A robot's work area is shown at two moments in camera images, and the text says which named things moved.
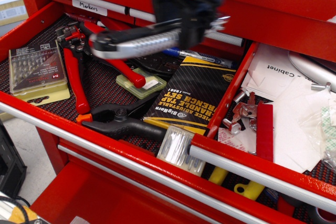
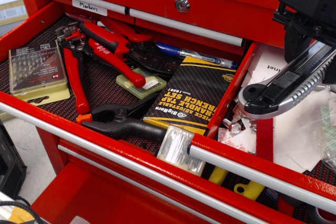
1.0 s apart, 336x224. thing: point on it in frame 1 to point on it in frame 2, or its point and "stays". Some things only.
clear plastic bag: [321, 125] stays
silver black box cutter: [119, 41] to [294, 82]
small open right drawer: [276, 125] stays
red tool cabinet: [149, 112] stays
